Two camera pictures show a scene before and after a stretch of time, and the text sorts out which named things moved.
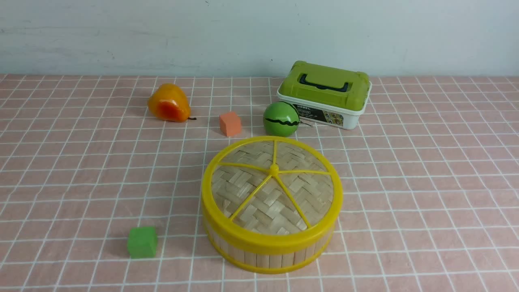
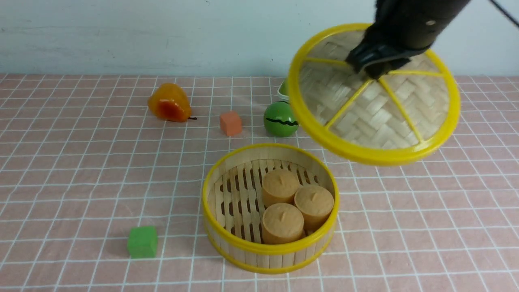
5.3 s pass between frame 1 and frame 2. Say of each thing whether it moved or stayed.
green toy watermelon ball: stayed
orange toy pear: stayed
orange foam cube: stayed
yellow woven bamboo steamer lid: moved
